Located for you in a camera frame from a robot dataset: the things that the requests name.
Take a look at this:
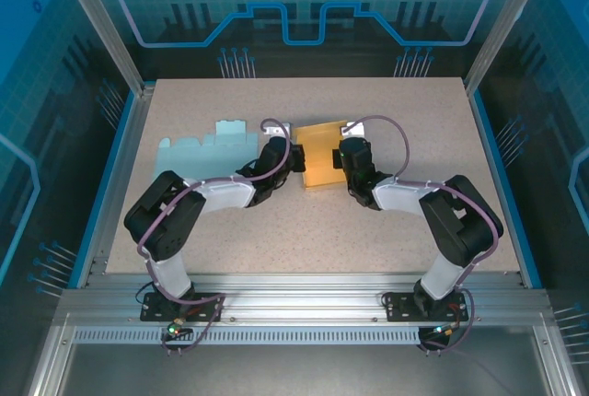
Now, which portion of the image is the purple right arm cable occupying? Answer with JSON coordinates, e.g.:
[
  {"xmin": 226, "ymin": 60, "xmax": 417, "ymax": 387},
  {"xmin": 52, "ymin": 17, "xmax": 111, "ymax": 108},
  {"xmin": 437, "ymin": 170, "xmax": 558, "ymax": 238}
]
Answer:
[{"xmin": 342, "ymin": 114, "xmax": 503, "ymax": 356}]

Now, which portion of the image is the slotted metal cable tray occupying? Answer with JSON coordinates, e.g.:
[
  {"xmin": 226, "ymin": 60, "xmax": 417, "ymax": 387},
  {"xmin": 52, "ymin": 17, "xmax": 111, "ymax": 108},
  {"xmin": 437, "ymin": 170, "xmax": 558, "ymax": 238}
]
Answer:
[{"xmin": 72, "ymin": 326, "xmax": 423, "ymax": 345}]

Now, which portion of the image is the aluminium frame post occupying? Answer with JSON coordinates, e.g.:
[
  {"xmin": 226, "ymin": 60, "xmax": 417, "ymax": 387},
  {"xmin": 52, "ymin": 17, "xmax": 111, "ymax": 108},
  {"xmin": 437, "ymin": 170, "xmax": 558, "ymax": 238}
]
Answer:
[
  {"xmin": 49, "ymin": 0, "xmax": 156, "ymax": 99},
  {"xmin": 462, "ymin": 0, "xmax": 557, "ymax": 93}
]

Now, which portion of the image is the blue table edge strip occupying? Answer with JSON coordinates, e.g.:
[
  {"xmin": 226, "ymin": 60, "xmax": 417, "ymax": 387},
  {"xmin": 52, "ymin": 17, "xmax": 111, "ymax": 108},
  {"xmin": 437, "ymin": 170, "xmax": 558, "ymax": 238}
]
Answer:
[
  {"xmin": 67, "ymin": 90, "xmax": 139, "ymax": 290},
  {"xmin": 468, "ymin": 88, "xmax": 543, "ymax": 290}
]

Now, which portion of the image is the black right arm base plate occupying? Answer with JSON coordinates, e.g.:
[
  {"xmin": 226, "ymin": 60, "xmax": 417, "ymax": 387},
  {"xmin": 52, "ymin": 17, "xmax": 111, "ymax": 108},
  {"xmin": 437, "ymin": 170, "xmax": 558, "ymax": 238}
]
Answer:
[{"xmin": 383, "ymin": 291, "xmax": 470, "ymax": 323}]

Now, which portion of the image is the yellow paper box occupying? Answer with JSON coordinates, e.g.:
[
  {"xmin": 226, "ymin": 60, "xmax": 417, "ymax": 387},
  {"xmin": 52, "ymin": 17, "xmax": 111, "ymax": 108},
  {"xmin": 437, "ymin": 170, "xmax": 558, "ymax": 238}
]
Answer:
[{"xmin": 294, "ymin": 120, "xmax": 352, "ymax": 192}]

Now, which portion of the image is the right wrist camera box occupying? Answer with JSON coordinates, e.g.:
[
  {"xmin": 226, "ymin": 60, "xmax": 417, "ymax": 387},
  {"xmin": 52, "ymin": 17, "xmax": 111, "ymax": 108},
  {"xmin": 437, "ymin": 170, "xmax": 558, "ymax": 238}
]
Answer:
[{"xmin": 339, "ymin": 121, "xmax": 368, "ymax": 138}]

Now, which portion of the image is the aluminium lower frame bar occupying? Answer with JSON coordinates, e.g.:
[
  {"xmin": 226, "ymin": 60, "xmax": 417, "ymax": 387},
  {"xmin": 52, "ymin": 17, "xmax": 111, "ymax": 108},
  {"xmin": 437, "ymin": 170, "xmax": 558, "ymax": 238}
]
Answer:
[
  {"xmin": 29, "ymin": 324, "xmax": 75, "ymax": 396},
  {"xmin": 533, "ymin": 324, "xmax": 579, "ymax": 396}
]

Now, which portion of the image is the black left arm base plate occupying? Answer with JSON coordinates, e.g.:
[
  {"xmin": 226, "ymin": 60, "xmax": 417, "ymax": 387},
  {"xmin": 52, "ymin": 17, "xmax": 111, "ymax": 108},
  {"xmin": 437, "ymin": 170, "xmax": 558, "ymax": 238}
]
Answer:
[{"xmin": 140, "ymin": 291, "xmax": 225, "ymax": 323}]

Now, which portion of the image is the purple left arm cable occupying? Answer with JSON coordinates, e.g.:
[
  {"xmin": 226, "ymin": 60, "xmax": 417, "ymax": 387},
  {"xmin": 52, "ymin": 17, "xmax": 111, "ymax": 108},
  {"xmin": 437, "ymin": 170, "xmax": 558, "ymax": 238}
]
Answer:
[{"xmin": 136, "ymin": 118, "xmax": 294, "ymax": 356}]

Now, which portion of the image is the light blue paper box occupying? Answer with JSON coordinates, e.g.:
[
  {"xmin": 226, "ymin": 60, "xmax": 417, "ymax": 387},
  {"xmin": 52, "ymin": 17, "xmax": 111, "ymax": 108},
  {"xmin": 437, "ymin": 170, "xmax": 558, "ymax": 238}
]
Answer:
[{"xmin": 155, "ymin": 119, "xmax": 264, "ymax": 185}]

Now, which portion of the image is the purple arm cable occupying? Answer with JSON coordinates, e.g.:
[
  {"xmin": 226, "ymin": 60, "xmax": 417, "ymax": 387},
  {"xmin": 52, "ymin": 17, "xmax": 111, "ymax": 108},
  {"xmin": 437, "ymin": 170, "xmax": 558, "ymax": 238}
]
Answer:
[
  {"xmin": 342, "ymin": 114, "xmax": 503, "ymax": 356},
  {"xmin": 136, "ymin": 118, "xmax": 294, "ymax": 356}
]

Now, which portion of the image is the wide aluminium frame rail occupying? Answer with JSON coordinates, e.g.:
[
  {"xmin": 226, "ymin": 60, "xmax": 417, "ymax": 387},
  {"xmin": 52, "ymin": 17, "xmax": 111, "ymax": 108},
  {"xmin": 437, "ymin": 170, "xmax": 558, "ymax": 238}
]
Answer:
[{"xmin": 52, "ymin": 270, "xmax": 556, "ymax": 329}]

